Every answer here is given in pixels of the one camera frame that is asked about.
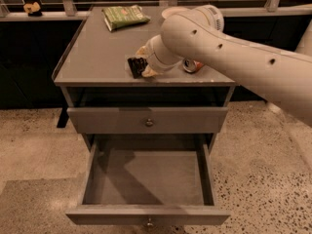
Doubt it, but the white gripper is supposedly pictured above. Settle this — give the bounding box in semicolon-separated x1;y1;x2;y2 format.
136;37;182;78

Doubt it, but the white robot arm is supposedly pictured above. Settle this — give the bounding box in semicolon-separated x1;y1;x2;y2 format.
137;5;312;126

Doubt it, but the grey drawer cabinet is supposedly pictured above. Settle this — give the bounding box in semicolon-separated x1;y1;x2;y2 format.
54;6;235;147

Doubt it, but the brass top drawer knob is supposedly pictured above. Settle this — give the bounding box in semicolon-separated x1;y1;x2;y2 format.
145;119;154;127

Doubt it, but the closed grey top drawer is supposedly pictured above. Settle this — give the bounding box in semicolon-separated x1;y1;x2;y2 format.
67;107;228;134

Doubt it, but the open grey middle drawer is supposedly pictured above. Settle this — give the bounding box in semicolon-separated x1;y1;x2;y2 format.
66;143;230;226

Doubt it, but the red soda can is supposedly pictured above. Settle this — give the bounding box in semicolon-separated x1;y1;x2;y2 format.
182;58;204;73

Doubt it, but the green chip bag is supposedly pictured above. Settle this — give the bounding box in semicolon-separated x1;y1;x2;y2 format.
101;5;150;31

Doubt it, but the white bowl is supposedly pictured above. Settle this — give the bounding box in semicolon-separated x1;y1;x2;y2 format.
161;7;188;20

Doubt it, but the metal window railing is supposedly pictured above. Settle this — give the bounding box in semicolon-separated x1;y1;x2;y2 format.
0;0;312;23

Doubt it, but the small yellow black object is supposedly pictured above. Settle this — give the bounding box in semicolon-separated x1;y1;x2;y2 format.
23;2;42;17

